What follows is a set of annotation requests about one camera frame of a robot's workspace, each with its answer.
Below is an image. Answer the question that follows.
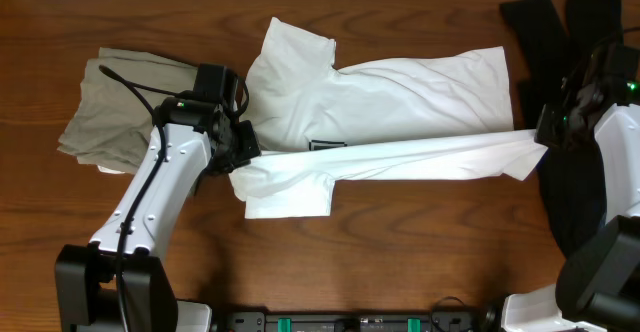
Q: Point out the small white cloth under garment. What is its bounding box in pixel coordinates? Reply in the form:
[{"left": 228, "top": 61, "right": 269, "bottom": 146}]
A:
[{"left": 97, "top": 165, "right": 125, "bottom": 175}]

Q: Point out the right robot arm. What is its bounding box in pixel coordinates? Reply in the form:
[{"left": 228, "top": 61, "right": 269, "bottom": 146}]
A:
[{"left": 497, "top": 42, "right": 639, "bottom": 332}]

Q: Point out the black garment with red stripe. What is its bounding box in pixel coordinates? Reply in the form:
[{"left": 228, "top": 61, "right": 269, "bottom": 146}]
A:
[{"left": 500, "top": 0, "right": 623, "bottom": 258}]

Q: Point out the white t-shirt with logo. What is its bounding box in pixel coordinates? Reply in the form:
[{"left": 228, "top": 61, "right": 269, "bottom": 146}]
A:
[{"left": 230, "top": 19, "right": 545, "bottom": 219}]

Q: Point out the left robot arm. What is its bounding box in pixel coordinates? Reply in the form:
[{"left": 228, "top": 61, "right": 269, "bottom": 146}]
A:
[{"left": 55, "top": 64, "right": 261, "bottom": 332}]

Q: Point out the folded olive green garment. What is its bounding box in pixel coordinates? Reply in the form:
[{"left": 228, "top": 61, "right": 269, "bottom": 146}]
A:
[{"left": 58, "top": 48, "right": 197, "bottom": 174}]

